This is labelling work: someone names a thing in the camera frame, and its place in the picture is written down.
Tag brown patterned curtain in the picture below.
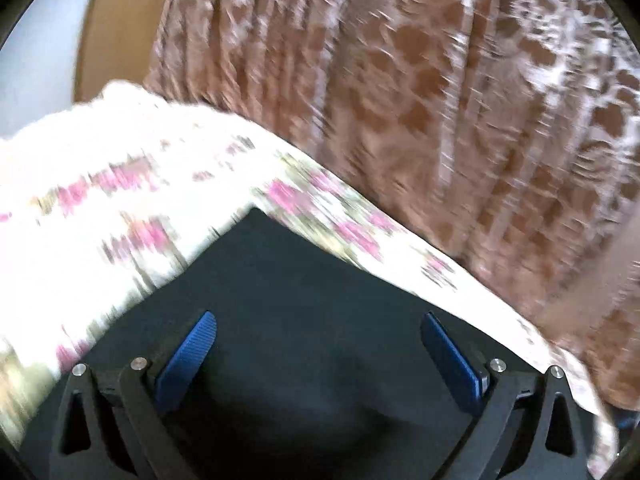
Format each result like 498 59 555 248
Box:
142 0 640 411

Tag floral bedspread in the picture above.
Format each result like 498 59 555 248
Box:
0 80 626 480

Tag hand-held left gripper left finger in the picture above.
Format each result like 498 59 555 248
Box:
55 310 218 480

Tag black pants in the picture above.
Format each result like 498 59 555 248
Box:
20 207 601 480

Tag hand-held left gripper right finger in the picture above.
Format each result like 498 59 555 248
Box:
420 311 587 480

